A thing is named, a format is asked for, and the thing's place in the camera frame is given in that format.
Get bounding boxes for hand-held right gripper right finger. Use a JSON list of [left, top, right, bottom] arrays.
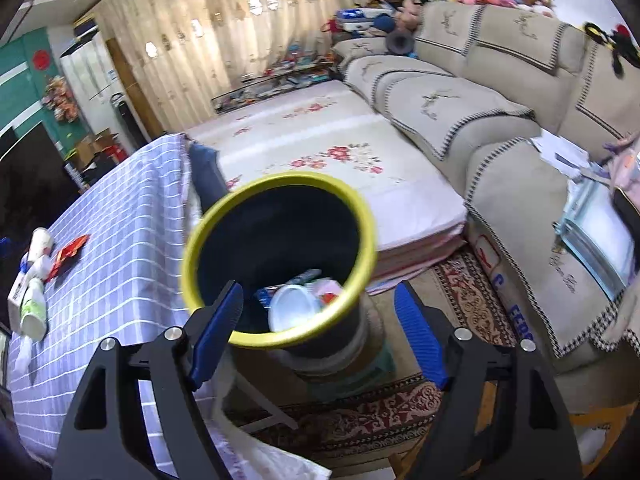
[[394, 280, 583, 480]]

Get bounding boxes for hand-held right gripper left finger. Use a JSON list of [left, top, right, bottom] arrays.
[[52, 280, 244, 480]]

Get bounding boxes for white plastic bowl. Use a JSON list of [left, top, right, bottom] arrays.
[[268, 284, 321, 333]]

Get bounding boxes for blue and white wrapper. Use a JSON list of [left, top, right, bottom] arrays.
[[257, 269, 321, 306]]

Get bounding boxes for pink milk carton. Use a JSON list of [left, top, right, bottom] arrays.
[[312, 280, 346, 306]]

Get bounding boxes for yellow-rimmed black trash bin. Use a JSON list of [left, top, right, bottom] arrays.
[[181, 171, 378, 361]]

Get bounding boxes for red snack wrapper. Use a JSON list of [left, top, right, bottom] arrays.
[[47, 234, 91, 281]]

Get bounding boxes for green-labelled plastic bottle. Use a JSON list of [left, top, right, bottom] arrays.
[[20, 277, 48, 342]]

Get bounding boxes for white foam net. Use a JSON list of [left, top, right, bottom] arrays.
[[14, 337, 38, 376]]

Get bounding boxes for white printed paper cup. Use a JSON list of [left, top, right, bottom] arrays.
[[27, 227, 55, 263]]

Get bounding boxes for pale cardboard box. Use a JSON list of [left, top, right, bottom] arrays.
[[7, 270, 31, 333]]

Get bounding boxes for red patterned rug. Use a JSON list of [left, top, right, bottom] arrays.
[[225, 245, 531, 461]]

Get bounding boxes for white printed sack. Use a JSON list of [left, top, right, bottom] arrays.
[[470, 232, 541, 341]]

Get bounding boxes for dark blue cloth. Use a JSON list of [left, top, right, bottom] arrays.
[[187, 142, 231, 211]]

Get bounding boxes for clear plastic folder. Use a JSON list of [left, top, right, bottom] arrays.
[[557, 177, 636, 301]]

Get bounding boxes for open cardboard box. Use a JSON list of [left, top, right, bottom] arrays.
[[75, 130, 118, 161]]

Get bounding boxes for floral white mattress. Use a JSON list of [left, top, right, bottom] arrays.
[[185, 81, 468, 293]]

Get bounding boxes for white loose papers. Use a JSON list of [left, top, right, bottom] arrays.
[[530, 132, 591, 181]]

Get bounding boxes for black tower fan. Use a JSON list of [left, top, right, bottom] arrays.
[[110, 92, 138, 156]]

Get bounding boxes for beige sofa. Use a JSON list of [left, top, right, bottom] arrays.
[[332, 0, 640, 376]]

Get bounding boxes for large black television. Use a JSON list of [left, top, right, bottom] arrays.
[[0, 120, 81, 241]]

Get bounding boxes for cluttered glass coffee table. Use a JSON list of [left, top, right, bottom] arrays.
[[212, 57, 341, 113]]

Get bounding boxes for hanging flower ornament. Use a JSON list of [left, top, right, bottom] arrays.
[[44, 76, 83, 122]]

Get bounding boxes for dark grey round hat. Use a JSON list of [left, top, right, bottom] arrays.
[[385, 30, 416, 56]]

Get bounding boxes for beige embroidered curtain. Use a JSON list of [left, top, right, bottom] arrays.
[[92, 0, 396, 136]]

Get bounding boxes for pink plush doll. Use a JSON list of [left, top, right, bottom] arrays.
[[397, 0, 426, 31]]

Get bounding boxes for star print blue bag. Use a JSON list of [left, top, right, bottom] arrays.
[[336, 7, 396, 31]]

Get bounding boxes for black mouse plush toy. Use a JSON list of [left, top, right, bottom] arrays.
[[585, 22, 640, 78]]

